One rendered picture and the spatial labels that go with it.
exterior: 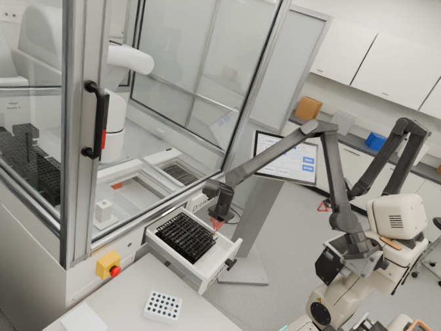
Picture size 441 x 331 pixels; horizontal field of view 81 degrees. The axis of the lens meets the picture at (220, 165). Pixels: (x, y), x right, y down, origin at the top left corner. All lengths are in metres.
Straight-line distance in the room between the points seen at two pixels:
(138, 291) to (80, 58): 0.86
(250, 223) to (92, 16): 1.84
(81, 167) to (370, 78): 3.84
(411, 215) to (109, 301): 1.14
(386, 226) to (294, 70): 1.71
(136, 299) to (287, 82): 2.09
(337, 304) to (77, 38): 1.34
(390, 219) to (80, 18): 1.12
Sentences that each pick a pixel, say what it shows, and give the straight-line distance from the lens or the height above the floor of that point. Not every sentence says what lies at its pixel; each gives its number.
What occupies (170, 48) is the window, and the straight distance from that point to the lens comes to 0.81.
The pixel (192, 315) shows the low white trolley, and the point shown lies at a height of 0.76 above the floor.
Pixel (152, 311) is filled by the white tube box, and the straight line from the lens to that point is 1.08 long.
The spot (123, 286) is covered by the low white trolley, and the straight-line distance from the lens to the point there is 1.17.
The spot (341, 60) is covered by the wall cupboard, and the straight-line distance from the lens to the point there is 4.13.
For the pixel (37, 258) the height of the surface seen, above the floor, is 0.85.
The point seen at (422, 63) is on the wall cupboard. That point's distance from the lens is 4.23.
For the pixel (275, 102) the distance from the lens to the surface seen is 2.58.
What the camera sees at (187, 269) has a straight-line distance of 1.12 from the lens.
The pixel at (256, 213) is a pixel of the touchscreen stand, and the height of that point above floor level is 0.55.
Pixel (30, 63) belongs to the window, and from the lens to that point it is 0.81.
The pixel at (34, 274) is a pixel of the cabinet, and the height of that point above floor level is 0.73.
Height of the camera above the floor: 1.73
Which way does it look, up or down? 27 degrees down
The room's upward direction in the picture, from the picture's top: 19 degrees clockwise
